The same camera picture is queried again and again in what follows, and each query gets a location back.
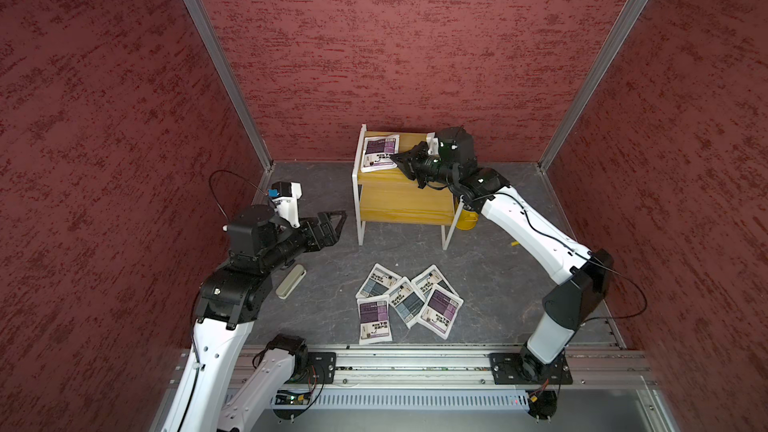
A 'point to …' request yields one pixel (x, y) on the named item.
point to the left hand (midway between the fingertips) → (331, 225)
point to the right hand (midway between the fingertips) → (387, 162)
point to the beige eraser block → (291, 281)
